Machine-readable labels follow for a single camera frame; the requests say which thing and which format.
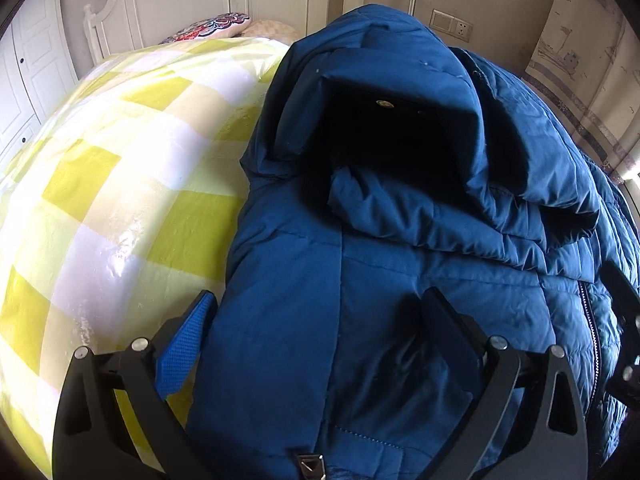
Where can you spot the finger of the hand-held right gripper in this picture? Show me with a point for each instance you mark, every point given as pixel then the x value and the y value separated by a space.
pixel 625 310

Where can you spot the white wall switch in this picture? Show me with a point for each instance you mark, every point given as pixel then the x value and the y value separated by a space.
pixel 441 21

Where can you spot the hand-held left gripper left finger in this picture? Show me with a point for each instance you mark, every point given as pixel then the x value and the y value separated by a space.
pixel 184 347

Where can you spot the blue puffer jacket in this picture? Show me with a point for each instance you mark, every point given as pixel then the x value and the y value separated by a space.
pixel 380 260

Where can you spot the printed beige curtain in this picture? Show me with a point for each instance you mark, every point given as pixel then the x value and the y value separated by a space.
pixel 590 60

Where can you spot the beige pillow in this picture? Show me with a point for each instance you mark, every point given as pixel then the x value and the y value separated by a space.
pixel 272 29

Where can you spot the floral patterned pillow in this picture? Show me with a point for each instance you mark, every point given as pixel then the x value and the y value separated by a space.
pixel 215 26

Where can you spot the yellow checked bed sheet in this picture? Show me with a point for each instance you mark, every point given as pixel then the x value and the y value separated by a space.
pixel 125 200

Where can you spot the white wall socket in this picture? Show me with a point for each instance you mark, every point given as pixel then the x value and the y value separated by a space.
pixel 462 30

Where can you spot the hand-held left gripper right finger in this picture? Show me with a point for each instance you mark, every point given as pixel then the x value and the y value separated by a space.
pixel 450 332

